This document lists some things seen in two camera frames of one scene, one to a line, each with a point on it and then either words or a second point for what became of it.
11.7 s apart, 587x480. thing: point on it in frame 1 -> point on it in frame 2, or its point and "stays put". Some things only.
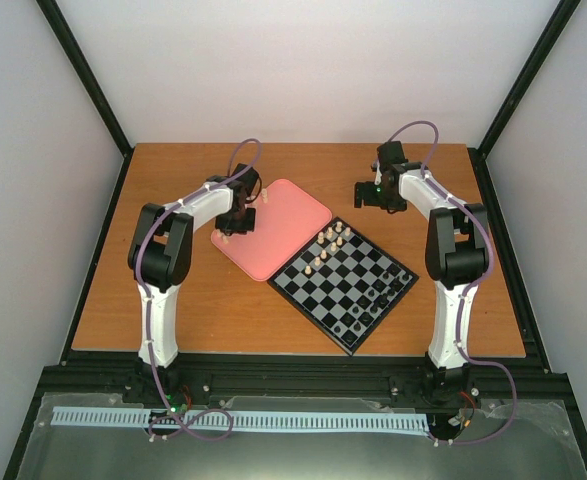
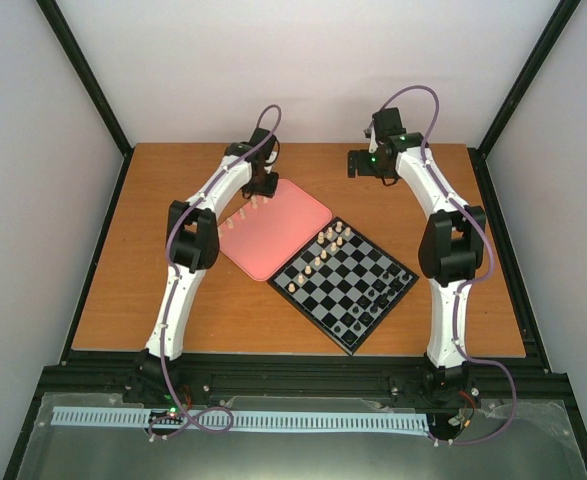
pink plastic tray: (286, 219) stays put
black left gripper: (248, 226) -> (268, 190)
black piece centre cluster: (363, 301) stays put
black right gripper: (398, 204) -> (362, 170)
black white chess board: (343, 283) stays put
